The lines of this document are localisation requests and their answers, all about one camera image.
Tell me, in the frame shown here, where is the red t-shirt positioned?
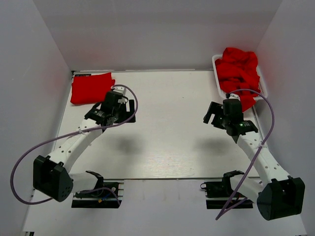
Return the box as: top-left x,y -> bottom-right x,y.
70,72 -> 115,105

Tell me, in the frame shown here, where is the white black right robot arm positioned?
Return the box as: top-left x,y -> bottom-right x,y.
203,98 -> 305,220

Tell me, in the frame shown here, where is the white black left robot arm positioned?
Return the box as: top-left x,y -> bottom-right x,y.
33,86 -> 137,202

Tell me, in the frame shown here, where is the pile of red t-shirts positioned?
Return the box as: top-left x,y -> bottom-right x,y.
216,47 -> 259,112

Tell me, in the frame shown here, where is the white plastic laundry basket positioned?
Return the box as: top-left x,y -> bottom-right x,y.
212,54 -> 268,99

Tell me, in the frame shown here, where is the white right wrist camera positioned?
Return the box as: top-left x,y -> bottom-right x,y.
225,93 -> 240,100

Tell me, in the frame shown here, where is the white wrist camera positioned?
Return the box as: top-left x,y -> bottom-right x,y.
225,93 -> 240,100
112,87 -> 128,104

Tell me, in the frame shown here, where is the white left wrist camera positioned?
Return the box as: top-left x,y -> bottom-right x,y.
112,87 -> 128,104

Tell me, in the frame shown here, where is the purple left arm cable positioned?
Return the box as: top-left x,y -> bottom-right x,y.
9,85 -> 139,207

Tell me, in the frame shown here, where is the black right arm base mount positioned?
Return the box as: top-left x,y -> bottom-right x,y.
200,181 -> 253,209

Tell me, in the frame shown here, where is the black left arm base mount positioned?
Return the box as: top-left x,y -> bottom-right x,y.
71,181 -> 124,209

